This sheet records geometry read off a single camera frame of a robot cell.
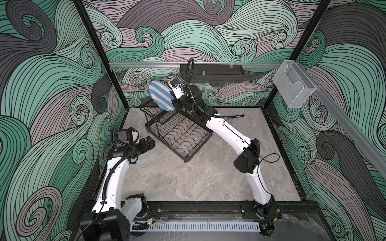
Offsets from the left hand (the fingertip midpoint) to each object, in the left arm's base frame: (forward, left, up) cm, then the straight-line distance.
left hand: (147, 143), depth 80 cm
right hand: (+19, -13, +22) cm, 31 cm away
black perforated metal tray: (+43, -40, +15) cm, 61 cm away
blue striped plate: (+23, -6, +16) cm, 29 cm away
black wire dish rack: (+17, -15, -14) cm, 27 cm away
